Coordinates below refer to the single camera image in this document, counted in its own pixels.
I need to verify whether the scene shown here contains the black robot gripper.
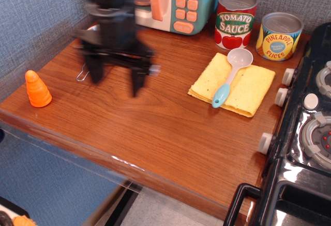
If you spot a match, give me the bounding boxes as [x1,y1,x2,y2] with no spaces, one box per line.
[76,2,160,97]

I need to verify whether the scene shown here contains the orange toy carrot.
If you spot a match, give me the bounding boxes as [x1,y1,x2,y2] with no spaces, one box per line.
[25,70,52,108]

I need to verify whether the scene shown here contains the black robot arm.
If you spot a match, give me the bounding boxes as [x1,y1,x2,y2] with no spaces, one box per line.
[75,0,160,96]

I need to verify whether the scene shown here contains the small steel pan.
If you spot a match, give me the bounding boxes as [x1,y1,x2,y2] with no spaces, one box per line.
[76,25,99,82]

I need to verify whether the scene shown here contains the toy microwave oven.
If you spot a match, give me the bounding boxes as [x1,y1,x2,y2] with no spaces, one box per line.
[135,0,217,35]

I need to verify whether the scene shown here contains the yellow folded cloth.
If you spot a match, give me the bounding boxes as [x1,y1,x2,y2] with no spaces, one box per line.
[188,53,276,117]

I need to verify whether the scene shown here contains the tomato sauce can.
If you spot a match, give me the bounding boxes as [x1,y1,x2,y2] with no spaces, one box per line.
[214,0,258,50]

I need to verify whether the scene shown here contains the pineapple slices can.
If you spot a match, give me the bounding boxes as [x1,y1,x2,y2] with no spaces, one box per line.
[255,12,304,62]

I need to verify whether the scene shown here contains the black toy stove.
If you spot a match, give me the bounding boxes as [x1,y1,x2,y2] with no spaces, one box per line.
[224,23,330,225]

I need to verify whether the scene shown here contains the grey spoon blue handle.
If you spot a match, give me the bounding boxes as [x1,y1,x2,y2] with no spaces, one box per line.
[212,48,253,108]

